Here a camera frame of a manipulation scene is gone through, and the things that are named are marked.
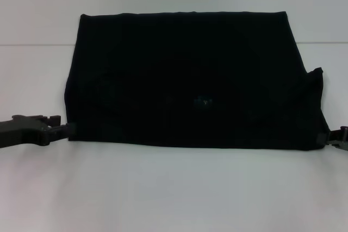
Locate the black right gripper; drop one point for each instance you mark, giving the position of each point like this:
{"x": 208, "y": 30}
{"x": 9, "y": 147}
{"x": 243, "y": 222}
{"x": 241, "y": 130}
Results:
{"x": 341, "y": 138}

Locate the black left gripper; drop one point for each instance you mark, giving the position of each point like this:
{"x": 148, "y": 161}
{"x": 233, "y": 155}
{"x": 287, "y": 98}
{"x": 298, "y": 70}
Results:
{"x": 21, "y": 131}

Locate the black shirt with FREE print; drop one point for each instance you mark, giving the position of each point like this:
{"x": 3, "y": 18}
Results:
{"x": 190, "y": 85}

